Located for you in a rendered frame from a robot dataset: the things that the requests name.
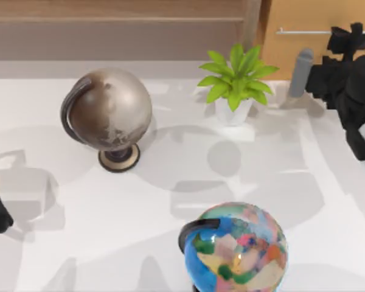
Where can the wooden cupboard door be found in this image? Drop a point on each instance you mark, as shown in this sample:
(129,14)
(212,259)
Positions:
(283,15)

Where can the green plant in white pot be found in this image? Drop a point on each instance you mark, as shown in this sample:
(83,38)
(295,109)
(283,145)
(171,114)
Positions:
(237,79)

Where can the colourful globe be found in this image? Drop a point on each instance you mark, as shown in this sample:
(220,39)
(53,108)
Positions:
(240,249)

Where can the silver and bronze globe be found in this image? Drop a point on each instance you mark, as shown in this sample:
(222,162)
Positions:
(121,103)

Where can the wooden open shelf cabinet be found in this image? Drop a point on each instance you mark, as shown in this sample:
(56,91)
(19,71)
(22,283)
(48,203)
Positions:
(115,33)

